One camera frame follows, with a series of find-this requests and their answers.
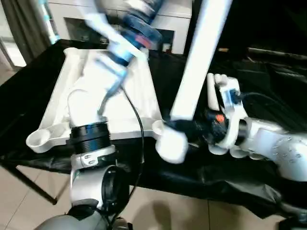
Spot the white plastic table top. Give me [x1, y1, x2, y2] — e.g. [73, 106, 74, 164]
[26, 47, 166, 153]

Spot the white glass-door cabinet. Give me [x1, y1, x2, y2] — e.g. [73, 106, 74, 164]
[48, 0, 202, 54]

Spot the teal plastic object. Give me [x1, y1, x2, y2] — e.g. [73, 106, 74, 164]
[38, 0, 60, 44]

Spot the grey curtain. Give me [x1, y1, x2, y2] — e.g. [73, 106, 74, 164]
[0, 0, 58, 60]

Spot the black work mat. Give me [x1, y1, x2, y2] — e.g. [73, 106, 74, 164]
[0, 41, 307, 221]

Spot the black folding table stand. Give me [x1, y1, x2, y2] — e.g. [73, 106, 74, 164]
[0, 163, 58, 206]

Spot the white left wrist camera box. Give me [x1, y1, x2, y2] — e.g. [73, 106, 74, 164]
[84, 12, 123, 46]

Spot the silver metal rail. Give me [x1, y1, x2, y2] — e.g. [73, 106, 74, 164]
[247, 47, 307, 60]

